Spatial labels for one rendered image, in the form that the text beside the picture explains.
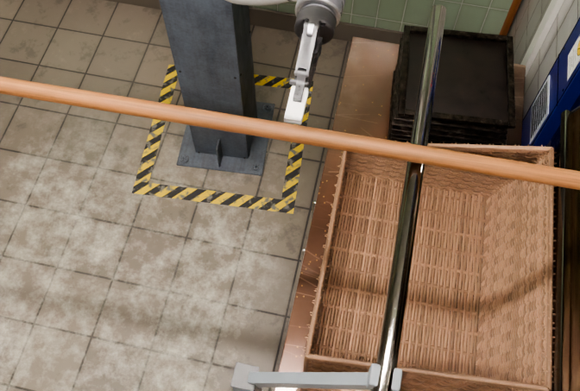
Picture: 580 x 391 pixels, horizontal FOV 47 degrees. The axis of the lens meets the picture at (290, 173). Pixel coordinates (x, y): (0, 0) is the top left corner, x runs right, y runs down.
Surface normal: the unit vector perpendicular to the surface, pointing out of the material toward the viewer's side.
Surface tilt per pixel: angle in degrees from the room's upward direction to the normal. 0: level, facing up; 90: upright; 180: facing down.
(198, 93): 90
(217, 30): 90
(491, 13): 90
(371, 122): 0
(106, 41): 0
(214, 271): 0
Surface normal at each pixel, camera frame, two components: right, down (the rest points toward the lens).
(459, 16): -0.22, 0.85
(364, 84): 0.00, -0.48
